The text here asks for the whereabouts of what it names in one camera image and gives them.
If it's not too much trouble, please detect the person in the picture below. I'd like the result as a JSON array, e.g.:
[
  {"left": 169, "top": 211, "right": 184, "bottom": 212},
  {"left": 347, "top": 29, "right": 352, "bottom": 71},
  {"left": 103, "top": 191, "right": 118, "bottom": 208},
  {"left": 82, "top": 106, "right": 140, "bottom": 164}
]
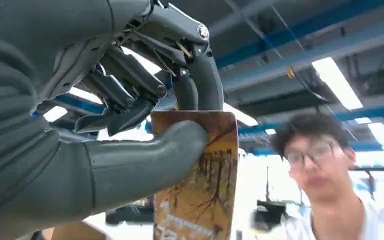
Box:
[{"left": 269, "top": 112, "right": 384, "bottom": 240}]

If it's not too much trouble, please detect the long ceiling light panel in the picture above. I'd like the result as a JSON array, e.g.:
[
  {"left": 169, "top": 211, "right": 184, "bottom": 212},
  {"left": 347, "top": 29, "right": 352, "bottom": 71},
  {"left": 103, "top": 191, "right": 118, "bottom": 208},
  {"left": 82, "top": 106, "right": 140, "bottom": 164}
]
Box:
[
  {"left": 42, "top": 105, "right": 69, "bottom": 123},
  {"left": 222, "top": 102, "right": 259, "bottom": 127},
  {"left": 367, "top": 122, "right": 384, "bottom": 147},
  {"left": 312, "top": 56, "right": 364, "bottom": 111}
]

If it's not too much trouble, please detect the brown tree print card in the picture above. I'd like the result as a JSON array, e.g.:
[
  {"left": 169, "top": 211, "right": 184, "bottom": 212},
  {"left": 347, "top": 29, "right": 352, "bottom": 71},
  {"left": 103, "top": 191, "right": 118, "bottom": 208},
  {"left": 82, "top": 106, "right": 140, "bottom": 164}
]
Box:
[{"left": 150, "top": 110, "right": 240, "bottom": 240}]

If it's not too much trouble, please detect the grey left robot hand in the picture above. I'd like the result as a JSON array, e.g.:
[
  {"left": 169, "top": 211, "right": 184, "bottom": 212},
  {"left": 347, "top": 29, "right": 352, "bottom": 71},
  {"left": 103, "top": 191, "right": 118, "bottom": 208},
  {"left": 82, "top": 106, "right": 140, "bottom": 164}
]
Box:
[{"left": 0, "top": 0, "right": 225, "bottom": 218}]

